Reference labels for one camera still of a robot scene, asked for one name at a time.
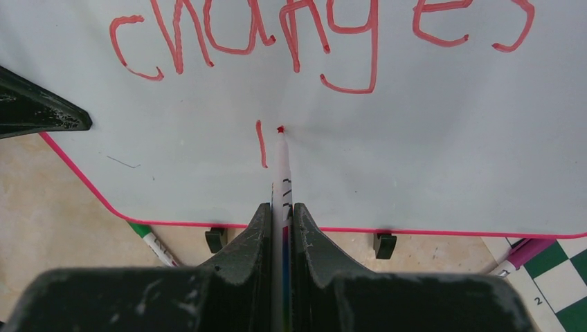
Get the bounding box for green-capped marker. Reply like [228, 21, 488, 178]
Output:
[128, 222, 180, 267]

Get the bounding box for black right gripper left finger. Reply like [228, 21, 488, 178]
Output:
[4, 203, 273, 331]

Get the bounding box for red marker pen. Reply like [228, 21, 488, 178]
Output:
[271, 126, 293, 331]

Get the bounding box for purple-capped marker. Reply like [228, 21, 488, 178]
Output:
[489, 238, 556, 278]

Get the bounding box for green white chessboard mat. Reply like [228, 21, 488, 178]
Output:
[505, 237, 586, 331]

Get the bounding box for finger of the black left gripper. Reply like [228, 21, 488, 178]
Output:
[1, 67, 93, 139]

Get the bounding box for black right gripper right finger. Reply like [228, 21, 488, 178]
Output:
[291, 203, 534, 331]

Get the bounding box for pink-framed whiteboard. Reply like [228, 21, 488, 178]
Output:
[1, 1, 586, 239]

